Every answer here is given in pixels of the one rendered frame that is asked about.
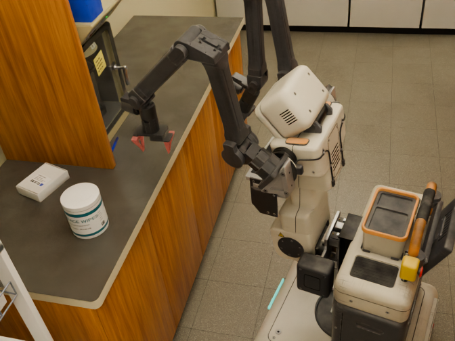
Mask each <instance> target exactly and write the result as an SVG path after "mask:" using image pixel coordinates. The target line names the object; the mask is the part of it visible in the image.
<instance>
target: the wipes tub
mask: <svg viewBox="0 0 455 341"><path fill-rule="evenodd" d="M60 202H61V204H62V207H63V209H64V212H65V215H66V217H67V219H68V222H69V224H70V227H71V229H72V232H73V233H74V235H75V236H77V237H78V238H81V239H91V238H94V237H97V236H99V235H100V234H102V233H103V232H105V230H106V229H107V227H108V224H109V220H108V215H107V213H106V209H105V207H104V203H103V201H102V197H101V194H100V191H99V189H98V187H97V186H96V185H94V184H92V183H78V184H76V185H73V186H71V187H69V188H68V189H66V190H65V191H64V192H63V194H62V195H61V198H60Z"/></svg>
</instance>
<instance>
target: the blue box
mask: <svg viewBox="0 0 455 341"><path fill-rule="evenodd" d="M68 1H69V4H70V8H71V10H72V14H73V18H74V22H93V21H94V20H95V19H96V18H97V17H98V16H99V15H100V14H101V13H102V12H103V7H102V2H101V0H68Z"/></svg>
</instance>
